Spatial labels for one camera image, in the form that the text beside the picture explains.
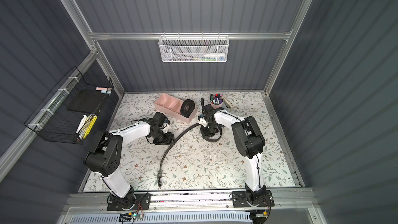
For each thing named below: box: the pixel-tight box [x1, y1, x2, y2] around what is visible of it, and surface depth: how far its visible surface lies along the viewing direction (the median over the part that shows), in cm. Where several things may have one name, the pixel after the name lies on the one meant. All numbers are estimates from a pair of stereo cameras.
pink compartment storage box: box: [153, 92, 198, 124], surface depth 108 cm
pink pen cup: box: [209, 93, 224, 110], surface depth 101 cm
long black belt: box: [180, 99, 195, 118], surface depth 98 cm
